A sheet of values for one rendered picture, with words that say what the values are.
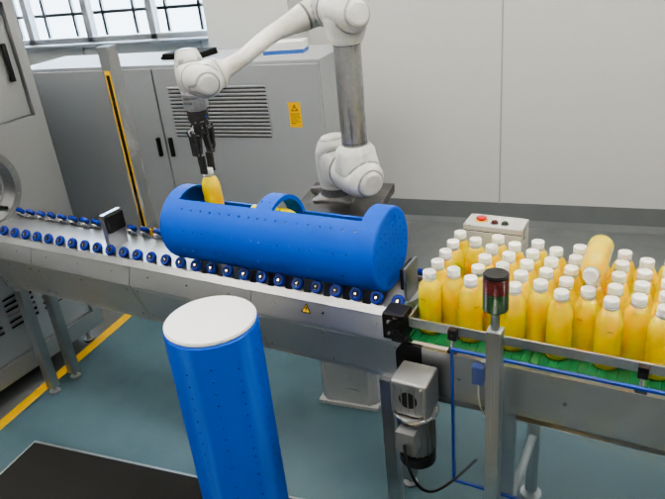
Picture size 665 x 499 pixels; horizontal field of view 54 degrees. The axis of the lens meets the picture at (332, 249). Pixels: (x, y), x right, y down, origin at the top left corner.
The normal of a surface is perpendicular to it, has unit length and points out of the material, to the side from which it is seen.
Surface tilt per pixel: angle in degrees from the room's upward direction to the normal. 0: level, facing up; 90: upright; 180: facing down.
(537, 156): 90
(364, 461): 0
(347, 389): 90
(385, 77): 90
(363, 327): 71
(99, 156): 90
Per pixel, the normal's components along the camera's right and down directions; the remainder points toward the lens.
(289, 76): -0.34, 0.43
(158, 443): -0.09, -0.90
